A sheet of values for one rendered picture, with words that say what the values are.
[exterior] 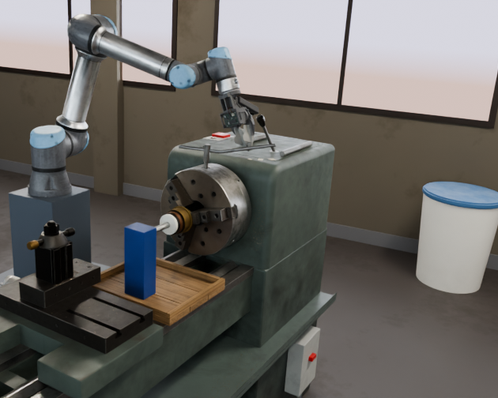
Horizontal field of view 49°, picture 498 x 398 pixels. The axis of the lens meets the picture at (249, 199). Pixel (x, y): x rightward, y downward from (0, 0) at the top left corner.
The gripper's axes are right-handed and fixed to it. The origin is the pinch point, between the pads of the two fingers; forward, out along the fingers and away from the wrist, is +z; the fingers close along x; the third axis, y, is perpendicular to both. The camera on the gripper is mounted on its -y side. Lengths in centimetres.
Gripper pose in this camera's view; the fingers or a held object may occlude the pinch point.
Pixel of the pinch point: (249, 147)
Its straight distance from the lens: 195.5
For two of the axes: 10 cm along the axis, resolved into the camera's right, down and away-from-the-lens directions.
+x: 8.2, -1.9, -5.4
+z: 2.8, 9.6, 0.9
